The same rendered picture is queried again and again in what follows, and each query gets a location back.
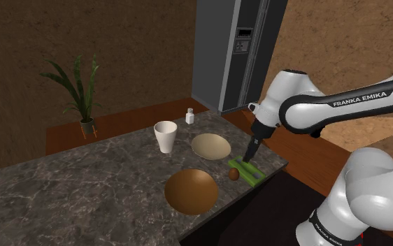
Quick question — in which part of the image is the green rectangular tray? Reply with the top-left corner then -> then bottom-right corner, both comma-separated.
227,155 -> 267,188

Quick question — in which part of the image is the beige bowl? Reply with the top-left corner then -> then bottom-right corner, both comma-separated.
190,133 -> 232,161

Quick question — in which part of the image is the grey refrigerator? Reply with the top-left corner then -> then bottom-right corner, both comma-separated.
191,0 -> 290,115

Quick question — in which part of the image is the brown bowl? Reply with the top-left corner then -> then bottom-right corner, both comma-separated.
164,168 -> 219,216

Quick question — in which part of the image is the white cup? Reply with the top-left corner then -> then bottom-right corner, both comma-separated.
153,120 -> 178,154

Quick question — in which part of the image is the potted green plant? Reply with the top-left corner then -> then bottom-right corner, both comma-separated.
39,53 -> 103,140

